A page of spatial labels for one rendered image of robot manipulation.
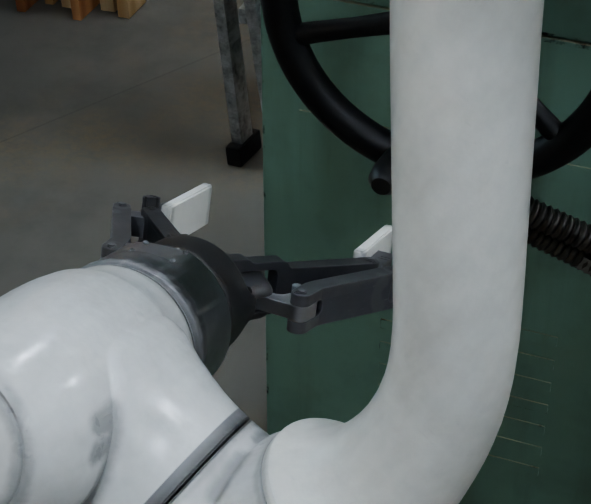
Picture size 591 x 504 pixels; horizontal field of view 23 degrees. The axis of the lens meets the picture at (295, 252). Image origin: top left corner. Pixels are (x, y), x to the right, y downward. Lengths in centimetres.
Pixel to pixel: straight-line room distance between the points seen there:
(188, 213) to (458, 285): 44
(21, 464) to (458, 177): 23
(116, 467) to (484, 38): 26
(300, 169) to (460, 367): 83
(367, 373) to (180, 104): 107
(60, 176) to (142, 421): 170
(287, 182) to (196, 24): 136
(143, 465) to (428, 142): 21
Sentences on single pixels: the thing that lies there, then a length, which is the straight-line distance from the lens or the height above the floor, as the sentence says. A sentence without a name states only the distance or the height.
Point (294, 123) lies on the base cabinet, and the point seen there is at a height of 57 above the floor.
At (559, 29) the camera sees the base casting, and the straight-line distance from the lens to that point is 126.
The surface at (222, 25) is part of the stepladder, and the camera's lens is 225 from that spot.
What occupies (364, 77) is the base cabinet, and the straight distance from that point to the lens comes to 134.
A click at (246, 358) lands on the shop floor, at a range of 198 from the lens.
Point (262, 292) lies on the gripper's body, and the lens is 86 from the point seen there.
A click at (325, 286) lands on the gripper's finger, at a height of 77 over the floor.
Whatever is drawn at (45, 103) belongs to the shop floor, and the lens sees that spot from 255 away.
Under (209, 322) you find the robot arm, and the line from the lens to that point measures 78.
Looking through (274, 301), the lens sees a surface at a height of 77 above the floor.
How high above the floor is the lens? 132
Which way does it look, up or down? 37 degrees down
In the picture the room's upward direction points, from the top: straight up
